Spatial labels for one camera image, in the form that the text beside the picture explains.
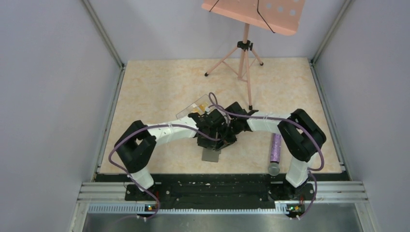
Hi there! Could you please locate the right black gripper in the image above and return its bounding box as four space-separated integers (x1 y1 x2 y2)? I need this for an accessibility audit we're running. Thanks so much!
216 119 241 151

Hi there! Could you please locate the clear plastic card box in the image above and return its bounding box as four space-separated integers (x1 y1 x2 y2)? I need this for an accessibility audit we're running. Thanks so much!
176 95 211 119

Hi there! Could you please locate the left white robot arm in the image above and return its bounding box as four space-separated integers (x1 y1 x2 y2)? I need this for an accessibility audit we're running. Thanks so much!
109 110 227 200

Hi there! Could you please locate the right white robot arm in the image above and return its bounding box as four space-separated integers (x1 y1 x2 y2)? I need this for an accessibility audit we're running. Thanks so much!
223 103 327 199

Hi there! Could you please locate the purple glitter microphone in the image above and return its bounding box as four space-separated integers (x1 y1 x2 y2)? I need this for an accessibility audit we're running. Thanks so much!
268 133 282 176

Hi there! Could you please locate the pink music stand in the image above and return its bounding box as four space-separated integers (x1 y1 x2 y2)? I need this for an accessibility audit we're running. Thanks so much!
201 0 307 111

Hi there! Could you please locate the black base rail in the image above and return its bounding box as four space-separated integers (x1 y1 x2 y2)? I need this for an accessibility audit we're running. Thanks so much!
94 173 350 212

